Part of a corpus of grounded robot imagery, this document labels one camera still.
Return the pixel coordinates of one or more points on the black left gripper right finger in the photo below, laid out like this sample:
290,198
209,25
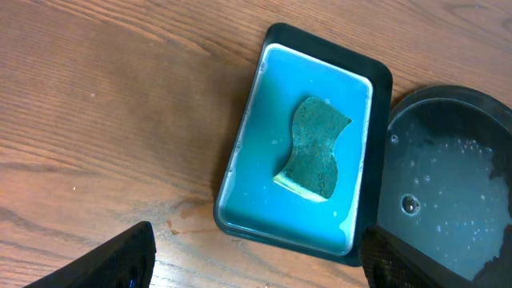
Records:
388,261

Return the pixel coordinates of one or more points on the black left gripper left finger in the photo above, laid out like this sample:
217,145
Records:
125,261

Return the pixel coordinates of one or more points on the green and yellow sponge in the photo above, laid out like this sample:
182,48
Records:
311,170

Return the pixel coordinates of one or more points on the round black tray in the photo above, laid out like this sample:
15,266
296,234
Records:
446,185

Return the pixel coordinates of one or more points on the black rectangular tray with blue water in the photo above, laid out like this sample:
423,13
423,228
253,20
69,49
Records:
293,66

